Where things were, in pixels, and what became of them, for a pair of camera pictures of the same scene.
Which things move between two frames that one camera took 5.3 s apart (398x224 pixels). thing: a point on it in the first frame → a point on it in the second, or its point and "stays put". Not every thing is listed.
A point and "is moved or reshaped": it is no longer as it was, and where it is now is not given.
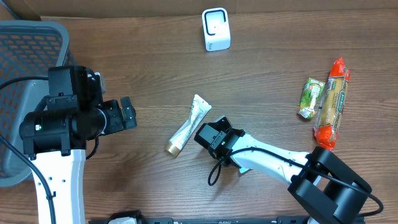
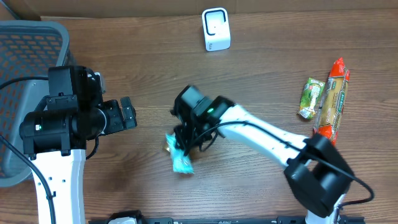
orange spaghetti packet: x=332 y=106 stays put
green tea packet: x=311 y=92 stays put
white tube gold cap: x=199 y=109 is moved or reshaped
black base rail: x=288 y=219 stays put
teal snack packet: x=243 y=170 → x=181 y=163
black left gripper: x=117 y=113 stays put
